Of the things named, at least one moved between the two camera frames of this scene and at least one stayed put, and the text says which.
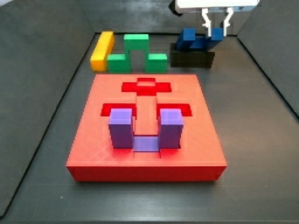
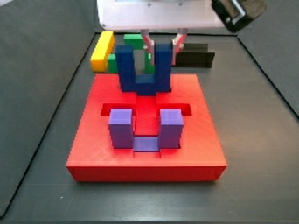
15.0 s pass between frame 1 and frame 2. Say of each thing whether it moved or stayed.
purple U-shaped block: stayed
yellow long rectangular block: stayed
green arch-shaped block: stayed
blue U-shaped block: moved
